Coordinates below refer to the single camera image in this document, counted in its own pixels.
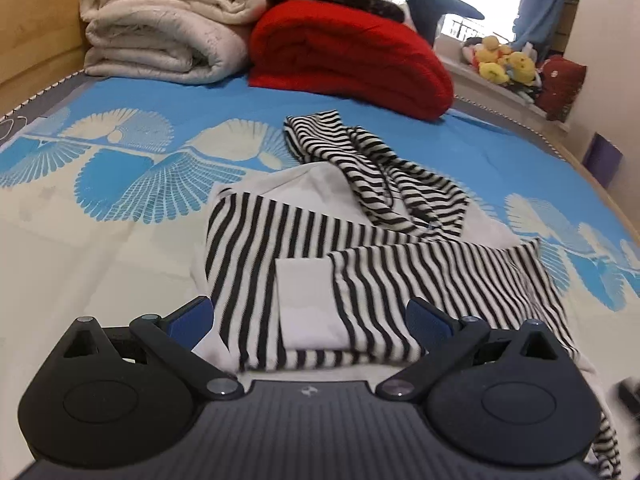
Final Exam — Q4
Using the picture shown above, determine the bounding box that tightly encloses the blue curtain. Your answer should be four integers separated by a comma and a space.
512, 0, 579, 63

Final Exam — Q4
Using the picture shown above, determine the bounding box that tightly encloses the purple box by wall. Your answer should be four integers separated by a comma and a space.
582, 132, 623, 188

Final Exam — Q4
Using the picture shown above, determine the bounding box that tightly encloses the black white striped garment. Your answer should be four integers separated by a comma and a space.
192, 109, 624, 480

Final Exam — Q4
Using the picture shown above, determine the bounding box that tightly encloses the wooden bed headboard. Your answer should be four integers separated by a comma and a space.
0, 0, 87, 114

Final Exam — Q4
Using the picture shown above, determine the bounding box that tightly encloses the beige folded quilt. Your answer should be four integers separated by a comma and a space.
79, 0, 268, 84

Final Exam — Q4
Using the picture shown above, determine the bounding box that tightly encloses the yellow plush toy pile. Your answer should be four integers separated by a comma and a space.
461, 36, 542, 102

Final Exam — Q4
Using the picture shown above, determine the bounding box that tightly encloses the blue white patterned bedsheet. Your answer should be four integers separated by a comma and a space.
1, 75, 639, 479

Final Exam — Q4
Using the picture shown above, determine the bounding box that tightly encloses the red folded blanket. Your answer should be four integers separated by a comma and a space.
248, 0, 454, 122

